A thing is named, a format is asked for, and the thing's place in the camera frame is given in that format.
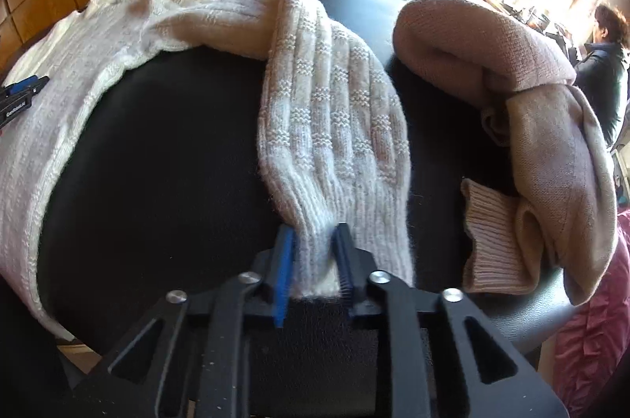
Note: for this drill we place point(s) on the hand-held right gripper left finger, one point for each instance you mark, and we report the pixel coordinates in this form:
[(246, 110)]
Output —
[(284, 270)]

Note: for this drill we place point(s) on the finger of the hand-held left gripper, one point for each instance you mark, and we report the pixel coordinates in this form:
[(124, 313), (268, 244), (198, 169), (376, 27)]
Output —
[(22, 87)]

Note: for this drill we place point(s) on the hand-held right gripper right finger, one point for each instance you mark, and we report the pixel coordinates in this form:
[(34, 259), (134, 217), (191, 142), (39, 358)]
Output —
[(340, 255)]

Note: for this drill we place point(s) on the white knit sweater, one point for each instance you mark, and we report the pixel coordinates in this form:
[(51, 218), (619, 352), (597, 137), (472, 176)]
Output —
[(320, 127)]

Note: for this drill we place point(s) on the pink knit sweater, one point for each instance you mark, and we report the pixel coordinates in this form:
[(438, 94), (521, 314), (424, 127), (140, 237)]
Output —
[(541, 142)]

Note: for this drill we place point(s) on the pink quilted cloth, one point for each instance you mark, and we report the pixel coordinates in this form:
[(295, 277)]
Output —
[(590, 339)]

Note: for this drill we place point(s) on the cluttered wooden desk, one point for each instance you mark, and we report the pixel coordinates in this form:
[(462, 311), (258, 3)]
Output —
[(536, 17)]

